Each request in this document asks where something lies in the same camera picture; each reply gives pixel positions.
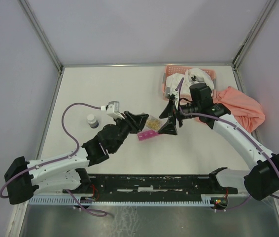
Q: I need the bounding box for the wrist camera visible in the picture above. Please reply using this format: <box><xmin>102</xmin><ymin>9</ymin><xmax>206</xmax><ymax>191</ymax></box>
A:
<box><xmin>105</xmin><ymin>101</ymin><xmax>124</xmax><ymax>119</ymax></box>
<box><xmin>164</xmin><ymin>87</ymin><xmax>179</xmax><ymax>109</ymax></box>

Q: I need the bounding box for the aluminium frame post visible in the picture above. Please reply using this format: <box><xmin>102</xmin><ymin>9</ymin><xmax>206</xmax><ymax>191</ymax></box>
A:
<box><xmin>17</xmin><ymin>0</ymin><xmax>63</xmax><ymax>71</ymax></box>
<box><xmin>232</xmin><ymin>0</ymin><xmax>278</xmax><ymax>70</ymax></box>

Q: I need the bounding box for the left aluminium frame post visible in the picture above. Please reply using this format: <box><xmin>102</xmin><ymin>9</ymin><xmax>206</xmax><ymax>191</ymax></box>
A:
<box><xmin>17</xmin><ymin>0</ymin><xmax>63</xmax><ymax>71</ymax></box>

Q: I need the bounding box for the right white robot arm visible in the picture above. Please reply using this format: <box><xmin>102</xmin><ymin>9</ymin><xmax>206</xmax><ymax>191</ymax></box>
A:
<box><xmin>158</xmin><ymin>83</ymin><xmax>279</xmax><ymax>200</ymax></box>

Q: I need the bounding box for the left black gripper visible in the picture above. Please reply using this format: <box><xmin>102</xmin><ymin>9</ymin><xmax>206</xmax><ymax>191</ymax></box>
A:
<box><xmin>111</xmin><ymin>110</ymin><xmax>148</xmax><ymax>153</ymax></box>

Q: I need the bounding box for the salmon pink cloth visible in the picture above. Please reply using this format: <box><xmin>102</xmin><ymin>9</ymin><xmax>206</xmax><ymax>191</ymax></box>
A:
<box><xmin>213</xmin><ymin>86</ymin><xmax>265</xmax><ymax>133</ymax></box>

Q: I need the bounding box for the amber pill bottle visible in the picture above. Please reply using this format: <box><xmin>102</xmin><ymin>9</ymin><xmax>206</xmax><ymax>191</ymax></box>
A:
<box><xmin>145</xmin><ymin>117</ymin><xmax>163</xmax><ymax>131</ymax></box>

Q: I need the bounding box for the white slotted cable duct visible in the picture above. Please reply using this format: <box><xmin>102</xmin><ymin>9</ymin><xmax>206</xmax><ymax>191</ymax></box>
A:
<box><xmin>28</xmin><ymin>195</ymin><xmax>216</xmax><ymax>206</ymax></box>

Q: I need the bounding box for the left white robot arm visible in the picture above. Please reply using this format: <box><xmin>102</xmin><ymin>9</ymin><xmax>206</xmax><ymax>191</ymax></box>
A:
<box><xmin>3</xmin><ymin>111</ymin><xmax>149</xmax><ymax>205</ymax></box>

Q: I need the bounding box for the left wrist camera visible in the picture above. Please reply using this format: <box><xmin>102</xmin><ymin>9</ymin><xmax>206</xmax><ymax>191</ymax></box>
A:
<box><xmin>105</xmin><ymin>101</ymin><xmax>124</xmax><ymax>119</ymax></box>

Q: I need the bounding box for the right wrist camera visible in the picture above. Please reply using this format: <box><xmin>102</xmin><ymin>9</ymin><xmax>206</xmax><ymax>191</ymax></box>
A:
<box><xmin>164</xmin><ymin>87</ymin><xmax>179</xmax><ymax>109</ymax></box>

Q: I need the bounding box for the white cap pill bottle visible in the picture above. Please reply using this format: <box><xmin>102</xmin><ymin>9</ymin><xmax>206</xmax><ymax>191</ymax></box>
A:
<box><xmin>87</xmin><ymin>114</ymin><xmax>99</xmax><ymax>129</ymax></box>

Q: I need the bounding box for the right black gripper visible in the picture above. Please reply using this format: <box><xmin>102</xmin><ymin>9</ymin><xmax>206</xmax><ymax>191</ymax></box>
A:
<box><xmin>158</xmin><ymin>98</ymin><xmax>201</xmax><ymax>135</ymax></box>

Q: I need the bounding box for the pink plastic basket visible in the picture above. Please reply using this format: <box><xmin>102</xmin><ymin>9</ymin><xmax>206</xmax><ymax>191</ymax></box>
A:
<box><xmin>162</xmin><ymin>65</ymin><xmax>216</xmax><ymax>100</ymax></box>

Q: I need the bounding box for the right aluminium frame post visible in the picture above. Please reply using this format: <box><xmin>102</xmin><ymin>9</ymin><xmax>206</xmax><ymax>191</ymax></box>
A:
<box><xmin>232</xmin><ymin>0</ymin><xmax>278</xmax><ymax>70</ymax></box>

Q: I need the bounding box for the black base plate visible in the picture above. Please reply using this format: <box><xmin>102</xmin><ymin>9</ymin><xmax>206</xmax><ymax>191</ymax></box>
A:
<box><xmin>71</xmin><ymin>174</ymin><xmax>238</xmax><ymax>202</ymax></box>

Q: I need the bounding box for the pink weekly pill organizer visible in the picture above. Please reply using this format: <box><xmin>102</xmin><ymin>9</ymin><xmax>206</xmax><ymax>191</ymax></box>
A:
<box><xmin>137</xmin><ymin>130</ymin><xmax>160</xmax><ymax>141</ymax></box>

